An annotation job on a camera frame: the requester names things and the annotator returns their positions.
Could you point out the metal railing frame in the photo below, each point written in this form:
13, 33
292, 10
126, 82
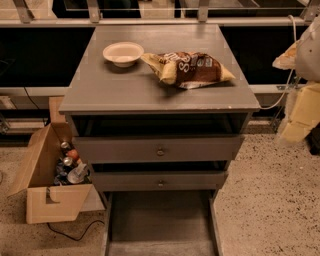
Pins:
39, 13

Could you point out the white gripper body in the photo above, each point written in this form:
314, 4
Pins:
309, 55

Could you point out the orange ball in box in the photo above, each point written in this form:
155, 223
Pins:
73, 154

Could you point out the grey open bottom drawer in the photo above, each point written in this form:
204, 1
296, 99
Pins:
161, 223

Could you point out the grey middle drawer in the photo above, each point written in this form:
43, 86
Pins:
158, 181

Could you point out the white paper bowl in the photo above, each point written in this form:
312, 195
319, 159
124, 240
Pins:
123, 54

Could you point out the grey top drawer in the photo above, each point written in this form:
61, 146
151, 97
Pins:
141, 150

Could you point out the cardboard box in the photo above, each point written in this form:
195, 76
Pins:
45, 202

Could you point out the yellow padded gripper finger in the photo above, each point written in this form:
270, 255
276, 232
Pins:
287, 60
302, 113

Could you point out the silver can in box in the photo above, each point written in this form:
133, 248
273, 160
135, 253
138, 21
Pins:
65, 146

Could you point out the clear plastic bottle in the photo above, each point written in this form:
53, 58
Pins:
77, 175

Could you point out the grey drawer cabinet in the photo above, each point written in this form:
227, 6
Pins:
106, 101

